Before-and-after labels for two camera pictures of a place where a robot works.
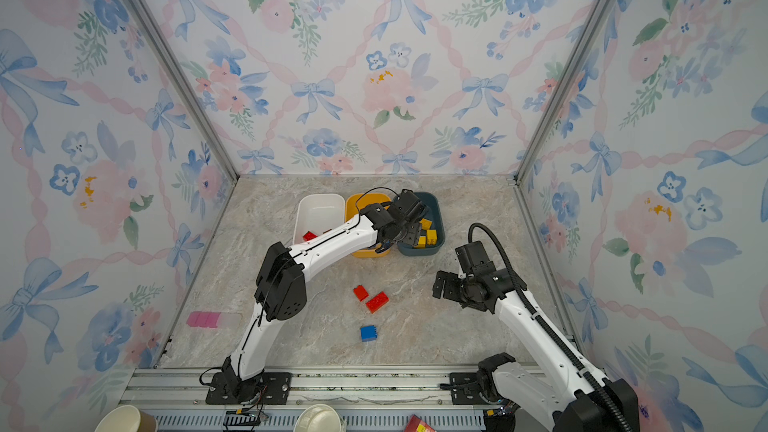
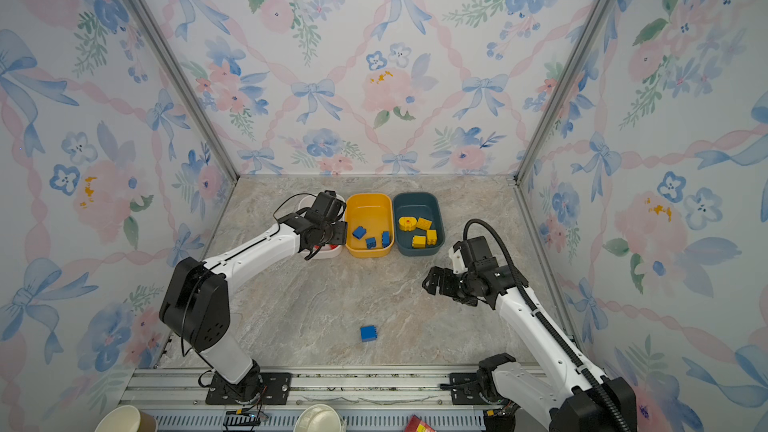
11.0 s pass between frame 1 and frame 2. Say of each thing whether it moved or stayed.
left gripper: moved
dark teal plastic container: stayed
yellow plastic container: stayed
